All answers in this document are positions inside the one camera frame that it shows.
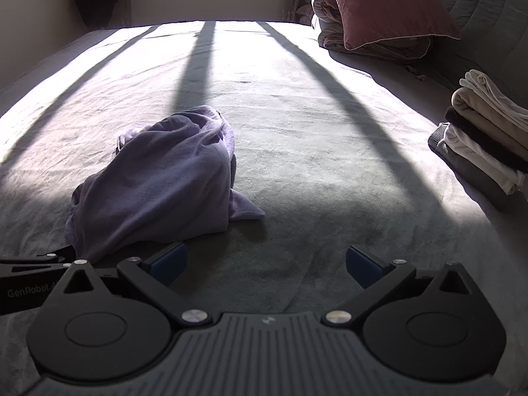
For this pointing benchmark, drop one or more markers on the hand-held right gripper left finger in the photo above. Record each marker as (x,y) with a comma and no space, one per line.
(169,262)

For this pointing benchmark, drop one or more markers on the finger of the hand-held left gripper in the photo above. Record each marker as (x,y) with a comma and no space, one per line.
(62,254)

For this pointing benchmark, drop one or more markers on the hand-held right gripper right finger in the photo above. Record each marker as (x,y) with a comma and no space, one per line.
(363,266)

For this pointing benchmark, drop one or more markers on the purple pants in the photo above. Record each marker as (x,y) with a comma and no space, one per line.
(165,181)

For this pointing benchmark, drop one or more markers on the folded grey garment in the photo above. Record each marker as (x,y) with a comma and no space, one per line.
(458,161)

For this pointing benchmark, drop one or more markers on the bed with grey cover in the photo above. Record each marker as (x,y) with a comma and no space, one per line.
(309,132)

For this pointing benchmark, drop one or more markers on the folded black garment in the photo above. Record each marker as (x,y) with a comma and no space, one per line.
(474,130)

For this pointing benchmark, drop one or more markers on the folded beige garment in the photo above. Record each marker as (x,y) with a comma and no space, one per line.
(474,105)

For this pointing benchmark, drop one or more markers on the folded cream white garment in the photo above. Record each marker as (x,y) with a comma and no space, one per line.
(495,90)

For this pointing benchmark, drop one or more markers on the folded pale quilt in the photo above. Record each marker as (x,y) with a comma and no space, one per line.
(330,29)

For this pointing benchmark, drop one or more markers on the small pink pillow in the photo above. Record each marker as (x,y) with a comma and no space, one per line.
(305,13)

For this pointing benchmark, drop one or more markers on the maroon pillow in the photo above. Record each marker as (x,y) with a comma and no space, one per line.
(383,4)

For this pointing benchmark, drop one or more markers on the grey quilted headboard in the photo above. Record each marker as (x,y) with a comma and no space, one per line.
(486,16)

